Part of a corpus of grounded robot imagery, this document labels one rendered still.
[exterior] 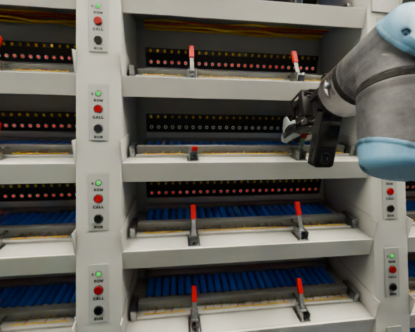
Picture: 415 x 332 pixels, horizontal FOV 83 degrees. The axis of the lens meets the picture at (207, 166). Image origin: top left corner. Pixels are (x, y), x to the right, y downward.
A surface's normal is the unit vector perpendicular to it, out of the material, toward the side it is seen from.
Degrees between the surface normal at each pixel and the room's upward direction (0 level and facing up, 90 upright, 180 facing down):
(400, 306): 90
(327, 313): 18
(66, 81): 108
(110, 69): 90
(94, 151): 90
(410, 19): 74
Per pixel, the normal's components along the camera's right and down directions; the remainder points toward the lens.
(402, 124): -0.55, -0.26
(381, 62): -0.81, -0.25
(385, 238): 0.12, -0.03
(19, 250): 0.03, -0.96
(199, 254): 0.11, 0.29
